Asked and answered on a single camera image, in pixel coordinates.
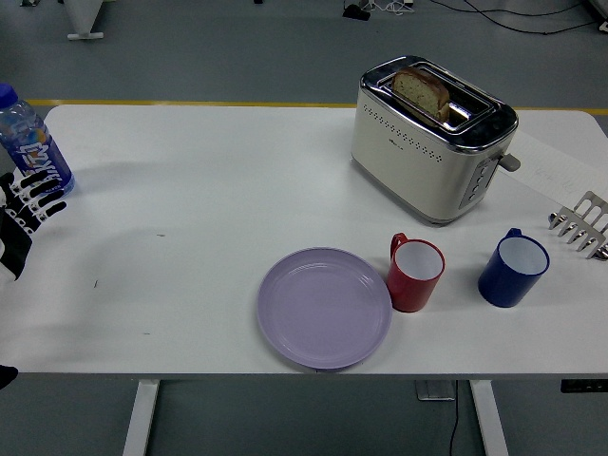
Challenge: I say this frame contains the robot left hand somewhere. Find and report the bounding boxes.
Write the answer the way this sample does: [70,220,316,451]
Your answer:
[0,166,68,298]

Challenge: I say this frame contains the purple plate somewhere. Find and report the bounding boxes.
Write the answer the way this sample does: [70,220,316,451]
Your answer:
[256,246,394,372]

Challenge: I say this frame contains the blue drink bottle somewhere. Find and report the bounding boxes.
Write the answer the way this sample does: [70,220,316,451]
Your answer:
[0,83,76,196]

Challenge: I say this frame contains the white table leg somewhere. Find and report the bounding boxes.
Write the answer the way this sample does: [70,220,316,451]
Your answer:
[121,379,161,456]
[469,379,510,456]

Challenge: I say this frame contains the white stand base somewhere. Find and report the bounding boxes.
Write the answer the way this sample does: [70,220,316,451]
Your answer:
[66,0,106,41]

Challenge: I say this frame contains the red mug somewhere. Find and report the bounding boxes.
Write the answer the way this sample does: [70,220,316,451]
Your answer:
[386,232,447,314]

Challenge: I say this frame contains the cream and chrome toaster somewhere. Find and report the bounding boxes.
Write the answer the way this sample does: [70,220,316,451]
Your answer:
[350,55,522,227]

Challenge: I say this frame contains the bread slice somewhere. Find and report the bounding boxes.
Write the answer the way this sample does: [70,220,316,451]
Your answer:
[390,66,451,121]

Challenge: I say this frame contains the grey box under table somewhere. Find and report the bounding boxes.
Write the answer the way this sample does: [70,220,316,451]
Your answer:
[415,380,458,402]

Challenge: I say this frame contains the blue mug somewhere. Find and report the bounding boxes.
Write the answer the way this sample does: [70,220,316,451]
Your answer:
[477,227,551,309]

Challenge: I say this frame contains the white paper sheet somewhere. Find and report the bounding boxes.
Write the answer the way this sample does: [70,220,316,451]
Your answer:
[498,127,608,205]

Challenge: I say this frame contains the metal toast rack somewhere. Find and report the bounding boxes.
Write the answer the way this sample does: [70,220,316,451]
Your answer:
[547,190,608,260]

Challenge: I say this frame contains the black table control panel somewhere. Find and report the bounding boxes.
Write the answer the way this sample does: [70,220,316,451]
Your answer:
[560,378,608,393]

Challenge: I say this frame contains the white floor cables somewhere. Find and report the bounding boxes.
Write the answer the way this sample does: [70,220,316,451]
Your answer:
[368,0,414,14]

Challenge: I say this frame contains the black cable under table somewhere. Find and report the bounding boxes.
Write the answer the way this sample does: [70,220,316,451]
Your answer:
[446,379,461,456]

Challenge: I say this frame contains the black floor cable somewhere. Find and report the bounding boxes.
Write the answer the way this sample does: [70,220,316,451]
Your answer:
[463,0,608,35]

